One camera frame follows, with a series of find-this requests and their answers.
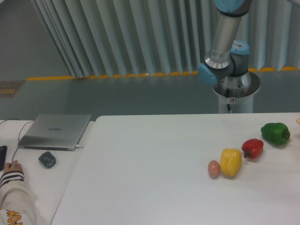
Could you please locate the black keyboard edge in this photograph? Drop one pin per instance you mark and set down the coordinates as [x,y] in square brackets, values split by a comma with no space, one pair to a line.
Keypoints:
[3,153]

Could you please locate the red bell pepper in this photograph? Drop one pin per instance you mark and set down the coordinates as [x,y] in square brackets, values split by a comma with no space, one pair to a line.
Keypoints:
[252,148]

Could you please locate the green bell pepper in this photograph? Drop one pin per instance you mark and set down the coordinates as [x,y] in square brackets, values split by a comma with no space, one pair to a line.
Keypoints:
[275,133]

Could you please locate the cream sleeved forearm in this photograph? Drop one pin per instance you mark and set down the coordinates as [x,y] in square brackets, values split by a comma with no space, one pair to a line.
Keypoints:
[17,206]

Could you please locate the yellow bell pepper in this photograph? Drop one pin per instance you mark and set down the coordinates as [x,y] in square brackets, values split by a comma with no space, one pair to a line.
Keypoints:
[230,162]

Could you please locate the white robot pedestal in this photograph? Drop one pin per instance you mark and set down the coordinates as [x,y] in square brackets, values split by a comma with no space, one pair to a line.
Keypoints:
[236,93]

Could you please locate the white usb dongle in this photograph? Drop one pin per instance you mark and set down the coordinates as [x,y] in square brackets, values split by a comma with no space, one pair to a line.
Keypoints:
[79,146]

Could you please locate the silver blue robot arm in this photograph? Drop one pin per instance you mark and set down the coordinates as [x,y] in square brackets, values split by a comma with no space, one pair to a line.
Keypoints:
[264,33]

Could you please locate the silver closed laptop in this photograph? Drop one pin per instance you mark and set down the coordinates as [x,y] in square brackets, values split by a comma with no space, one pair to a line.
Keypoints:
[55,132]

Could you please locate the brown egg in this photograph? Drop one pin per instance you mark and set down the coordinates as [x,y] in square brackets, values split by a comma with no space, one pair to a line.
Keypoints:
[214,168]

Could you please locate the person's hand on mouse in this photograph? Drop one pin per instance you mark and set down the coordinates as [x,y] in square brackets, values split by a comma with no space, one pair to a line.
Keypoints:
[14,166]

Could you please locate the dark grey small case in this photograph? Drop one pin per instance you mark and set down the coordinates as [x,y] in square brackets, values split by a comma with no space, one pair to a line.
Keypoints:
[47,159]

